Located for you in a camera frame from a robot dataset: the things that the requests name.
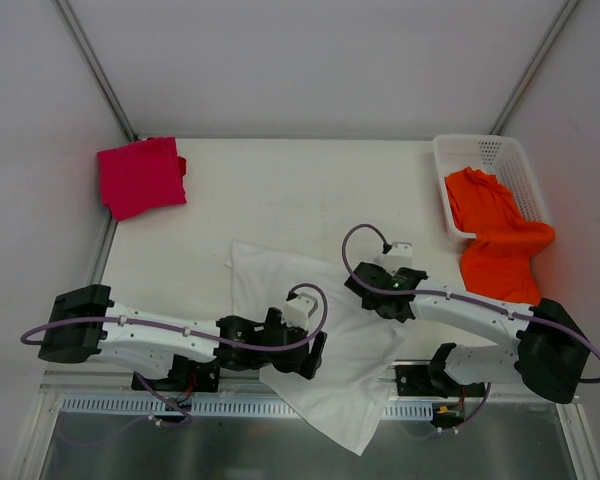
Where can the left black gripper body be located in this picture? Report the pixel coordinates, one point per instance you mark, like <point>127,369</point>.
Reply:
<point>313,355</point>

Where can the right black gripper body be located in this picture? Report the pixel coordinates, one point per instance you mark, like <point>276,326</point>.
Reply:
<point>363,282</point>

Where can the white t-shirt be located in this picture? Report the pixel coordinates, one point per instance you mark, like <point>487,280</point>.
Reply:
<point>346,399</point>

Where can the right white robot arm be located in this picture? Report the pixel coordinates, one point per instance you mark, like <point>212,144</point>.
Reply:
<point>538,346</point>

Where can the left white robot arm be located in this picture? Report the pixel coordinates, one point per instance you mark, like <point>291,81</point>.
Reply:
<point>171,353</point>

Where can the orange t-shirt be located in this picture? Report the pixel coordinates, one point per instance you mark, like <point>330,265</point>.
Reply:
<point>497,263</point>

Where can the white plastic basket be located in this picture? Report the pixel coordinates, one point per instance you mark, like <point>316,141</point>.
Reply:
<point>502,157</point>

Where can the folded magenta t-shirt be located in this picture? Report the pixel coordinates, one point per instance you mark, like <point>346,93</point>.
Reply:
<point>141,176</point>

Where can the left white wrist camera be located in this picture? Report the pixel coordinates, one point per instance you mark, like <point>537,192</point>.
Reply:
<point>298,310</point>

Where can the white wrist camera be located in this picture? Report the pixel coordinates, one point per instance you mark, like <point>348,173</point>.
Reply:
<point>399,255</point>
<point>298,310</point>

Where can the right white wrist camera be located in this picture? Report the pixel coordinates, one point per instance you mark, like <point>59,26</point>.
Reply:
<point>399,255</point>

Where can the aluminium mounting rail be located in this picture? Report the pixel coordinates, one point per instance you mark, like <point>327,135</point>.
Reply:
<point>96,378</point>

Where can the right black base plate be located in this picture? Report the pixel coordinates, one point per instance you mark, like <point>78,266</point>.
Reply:
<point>423,380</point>

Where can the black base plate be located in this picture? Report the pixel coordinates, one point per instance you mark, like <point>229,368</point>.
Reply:
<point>423,380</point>
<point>189,376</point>

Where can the white slotted cable duct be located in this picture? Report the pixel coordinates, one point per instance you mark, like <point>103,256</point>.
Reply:
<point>211,406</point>

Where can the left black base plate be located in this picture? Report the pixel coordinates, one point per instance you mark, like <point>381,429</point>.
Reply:
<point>189,376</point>

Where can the right metal frame post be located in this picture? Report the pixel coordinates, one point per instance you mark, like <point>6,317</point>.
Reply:
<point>541,53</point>

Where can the metal frame post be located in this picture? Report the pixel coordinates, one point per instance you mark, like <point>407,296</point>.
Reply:
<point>80,38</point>
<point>541,53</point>

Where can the left metal frame post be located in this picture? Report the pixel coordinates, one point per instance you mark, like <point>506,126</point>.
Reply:
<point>80,38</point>

